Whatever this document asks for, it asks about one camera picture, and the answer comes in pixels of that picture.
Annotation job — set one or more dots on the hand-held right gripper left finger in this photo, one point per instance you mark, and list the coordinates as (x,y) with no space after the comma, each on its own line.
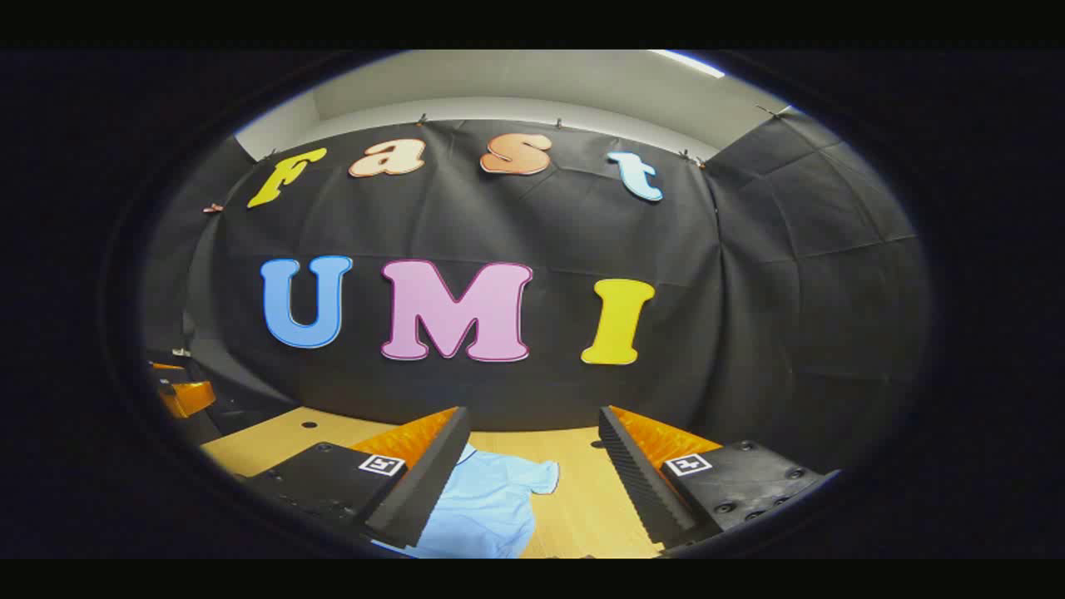
(428,482)

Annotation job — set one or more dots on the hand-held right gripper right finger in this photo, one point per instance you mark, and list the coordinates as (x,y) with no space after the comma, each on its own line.
(641,482)

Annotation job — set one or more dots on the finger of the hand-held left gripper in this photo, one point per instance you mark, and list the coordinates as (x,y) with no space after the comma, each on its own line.
(190,398)
(168,366)

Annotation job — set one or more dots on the light blue T-shirt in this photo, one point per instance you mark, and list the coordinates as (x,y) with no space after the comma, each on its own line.
(491,507)

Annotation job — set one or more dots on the black backdrop cloth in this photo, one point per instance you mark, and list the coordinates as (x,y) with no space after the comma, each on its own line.
(549,225)

